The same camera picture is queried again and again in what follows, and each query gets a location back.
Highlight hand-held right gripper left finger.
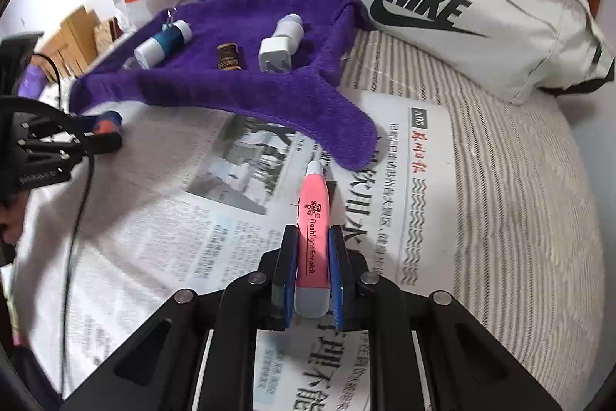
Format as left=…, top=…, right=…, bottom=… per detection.
left=62, top=225, right=298, bottom=411

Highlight newspaper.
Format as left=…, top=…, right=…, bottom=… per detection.
left=14, top=91, right=463, bottom=411

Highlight wooden furniture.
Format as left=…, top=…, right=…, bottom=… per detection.
left=36, top=5, right=121, bottom=82

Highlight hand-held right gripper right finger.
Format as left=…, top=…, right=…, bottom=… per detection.
left=330, top=225, right=561, bottom=411

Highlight striped bed sheet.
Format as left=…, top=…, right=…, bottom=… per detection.
left=0, top=28, right=607, bottom=411

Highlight purple towel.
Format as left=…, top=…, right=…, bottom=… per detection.
left=70, top=0, right=378, bottom=171

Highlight teal bottle with white cap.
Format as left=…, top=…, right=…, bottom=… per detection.
left=134, top=20, right=193, bottom=69

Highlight person's left hand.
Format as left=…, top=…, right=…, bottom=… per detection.
left=0, top=199, right=27, bottom=245

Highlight white charger plug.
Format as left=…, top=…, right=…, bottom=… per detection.
left=258, top=36, right=294, bottom=75

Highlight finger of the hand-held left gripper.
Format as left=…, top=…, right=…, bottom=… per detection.
left=19, top=110, right=122, bottom=137
left=17, top=133, right=123, bottom=171

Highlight pink ear pick pen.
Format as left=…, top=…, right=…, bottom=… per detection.
left=293, top=161, right=333, bottom=319

